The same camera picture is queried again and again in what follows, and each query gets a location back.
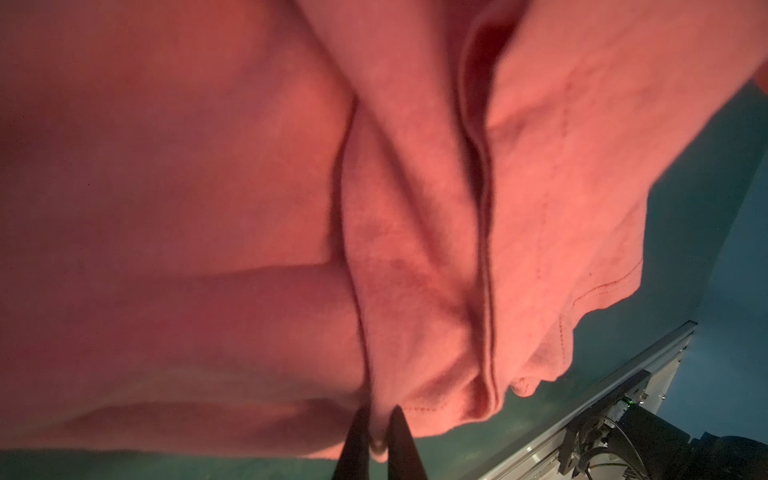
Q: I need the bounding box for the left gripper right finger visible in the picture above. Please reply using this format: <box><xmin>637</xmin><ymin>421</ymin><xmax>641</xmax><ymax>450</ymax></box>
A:
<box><xmin>387</xmin><ymin>406</ymin><xmax>428</xmax><ymax>480</ymax></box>

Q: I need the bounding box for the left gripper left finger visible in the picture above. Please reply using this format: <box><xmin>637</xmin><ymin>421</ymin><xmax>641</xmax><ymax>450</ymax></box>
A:
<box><xmin>331</xmin><ymin>407</ymin><xmax>370</xmax><ymax>480</ymax></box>

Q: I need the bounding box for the pink red t-shirt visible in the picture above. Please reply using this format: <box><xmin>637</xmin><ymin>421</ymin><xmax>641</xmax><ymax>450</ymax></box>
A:
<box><xmin>1</xmin><ymin>1</ymin><xmax>767</xmax><ymax>458</ymax></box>

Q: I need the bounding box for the aluminium front rail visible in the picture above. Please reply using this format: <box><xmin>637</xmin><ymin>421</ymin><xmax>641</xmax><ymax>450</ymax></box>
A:
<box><xmin>462</xmin><ymin>321</ymin><xmax>697</xmax><ymax>479</ymax></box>

